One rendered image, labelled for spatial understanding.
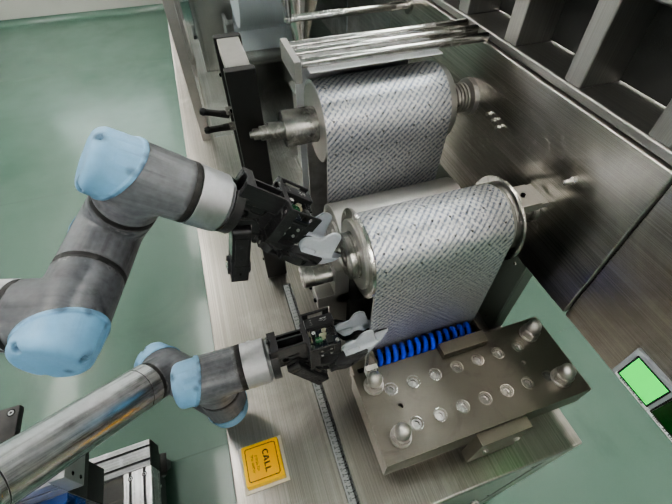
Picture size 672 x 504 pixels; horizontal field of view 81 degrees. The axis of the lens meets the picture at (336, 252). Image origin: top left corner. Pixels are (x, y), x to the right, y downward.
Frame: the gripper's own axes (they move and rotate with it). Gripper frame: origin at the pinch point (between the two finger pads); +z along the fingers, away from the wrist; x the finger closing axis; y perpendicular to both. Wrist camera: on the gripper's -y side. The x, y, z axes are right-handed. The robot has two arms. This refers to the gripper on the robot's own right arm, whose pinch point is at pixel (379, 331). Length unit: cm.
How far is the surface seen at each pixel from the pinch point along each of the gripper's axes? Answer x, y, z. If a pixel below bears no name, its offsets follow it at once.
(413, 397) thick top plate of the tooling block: -11.2, -6.0, 2.4
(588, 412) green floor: -10, -109, 102
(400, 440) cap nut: -17.5, -3.6, -3.3
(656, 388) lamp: -25.5, 10.8, 29.3
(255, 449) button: -7.5, -16.5, -26.8
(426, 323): -0.2, -2.1, 9.8
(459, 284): -0.3, 8.7, 14.0
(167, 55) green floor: 415, -109, -51
